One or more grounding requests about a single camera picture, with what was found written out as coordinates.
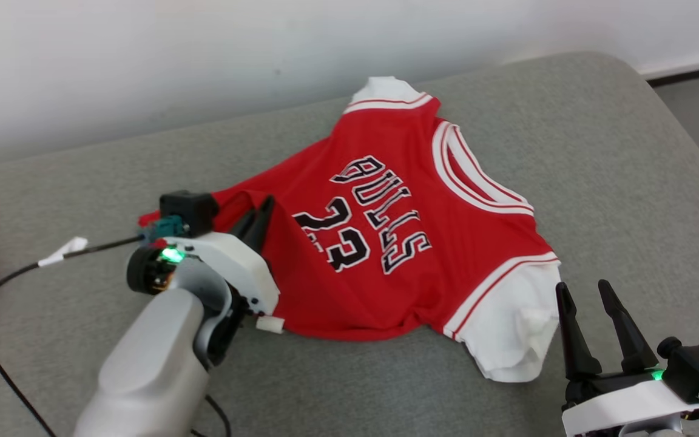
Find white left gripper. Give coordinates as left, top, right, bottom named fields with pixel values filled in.
left=161, top=195, right=281, bottom=316

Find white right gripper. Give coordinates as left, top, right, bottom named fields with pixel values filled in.
left=555, top=279, right=699, bottom=437

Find red Bulls jersey white sleeves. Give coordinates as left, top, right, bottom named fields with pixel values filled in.
left=138, top=76, right=562, bottom=383

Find grey fabric sofa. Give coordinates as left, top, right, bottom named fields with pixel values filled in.
left=0, top=52, right=699, bottom=437

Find teal camera cable connector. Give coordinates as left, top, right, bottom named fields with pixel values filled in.
left=139, top=215, right=191, bottom=245

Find white wall baseboard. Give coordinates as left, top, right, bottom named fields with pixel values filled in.
left=635, top=50, right=699, bottom=81

